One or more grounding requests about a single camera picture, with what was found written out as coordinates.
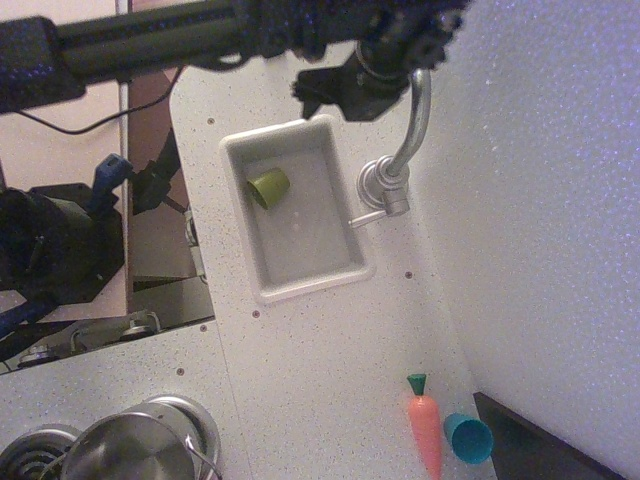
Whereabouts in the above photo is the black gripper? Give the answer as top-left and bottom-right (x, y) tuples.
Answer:
(292, 19), (448, 122)

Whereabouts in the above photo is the silver toy faucet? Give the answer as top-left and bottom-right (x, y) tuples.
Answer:
(348, 69), (431, 229)

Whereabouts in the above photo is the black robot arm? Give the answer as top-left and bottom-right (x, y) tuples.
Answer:
(1, 1), (467, 122)

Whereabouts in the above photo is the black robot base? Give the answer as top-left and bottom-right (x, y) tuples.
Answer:
(1, 183), (125, 361)

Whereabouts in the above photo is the green plastic cup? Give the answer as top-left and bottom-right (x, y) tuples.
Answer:
(247, 168), (290, 210)

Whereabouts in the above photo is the white toy sink basin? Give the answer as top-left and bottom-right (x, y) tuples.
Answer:
(219, 114), (375, 304)

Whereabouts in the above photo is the blue clamp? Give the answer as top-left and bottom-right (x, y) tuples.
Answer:
(87, 153), (133, 214)

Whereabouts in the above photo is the orange toy carrot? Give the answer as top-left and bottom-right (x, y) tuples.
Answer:
(407, 374), (442, 480)

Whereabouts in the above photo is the silver stove burner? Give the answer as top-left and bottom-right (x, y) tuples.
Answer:
(1, 424), (80, 479)
(132, 394), (222, 479)

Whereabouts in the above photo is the teal plastic cup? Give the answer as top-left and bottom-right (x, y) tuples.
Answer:
(443, 413), (494, 465)

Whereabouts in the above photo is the stainless steel pot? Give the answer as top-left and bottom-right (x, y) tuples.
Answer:
(60, 403), (196, 479)

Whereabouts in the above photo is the thin black cable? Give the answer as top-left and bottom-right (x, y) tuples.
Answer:
(14, 64), (184, 136)

